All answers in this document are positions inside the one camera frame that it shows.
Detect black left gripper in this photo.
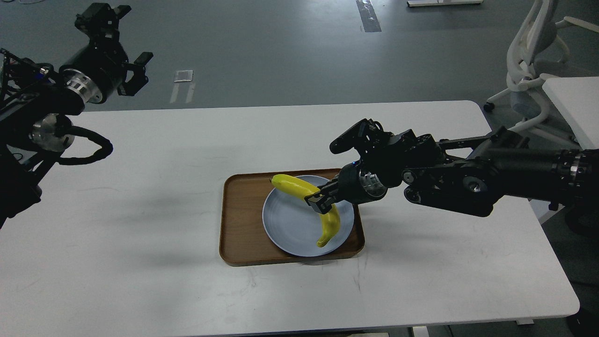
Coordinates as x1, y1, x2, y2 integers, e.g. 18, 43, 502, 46
58, 3, 153, 104

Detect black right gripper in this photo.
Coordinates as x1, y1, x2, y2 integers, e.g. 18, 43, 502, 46
304, 164, 388, 215

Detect yellow banana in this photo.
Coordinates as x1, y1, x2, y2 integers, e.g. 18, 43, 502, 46
269, 174, 342, 248

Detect light blue plate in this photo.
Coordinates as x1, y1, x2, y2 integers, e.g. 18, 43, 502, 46
262, 175, 358, 257

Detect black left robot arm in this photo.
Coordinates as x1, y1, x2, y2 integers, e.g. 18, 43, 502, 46
0, 3, 153, 223

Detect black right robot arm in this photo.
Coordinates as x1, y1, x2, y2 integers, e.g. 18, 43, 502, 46
305, 119, 598, 216

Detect brown wooden tray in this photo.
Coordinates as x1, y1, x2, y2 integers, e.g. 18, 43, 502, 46
219, 172, 365, 266

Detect white board on floor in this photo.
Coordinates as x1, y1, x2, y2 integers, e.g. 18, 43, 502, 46
407, 0, 484, 7

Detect white office chair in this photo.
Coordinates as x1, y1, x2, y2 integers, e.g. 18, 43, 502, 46
483, 0, 599, 146

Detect white side table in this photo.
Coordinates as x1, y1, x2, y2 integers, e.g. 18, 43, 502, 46
542, 77, 599, 149

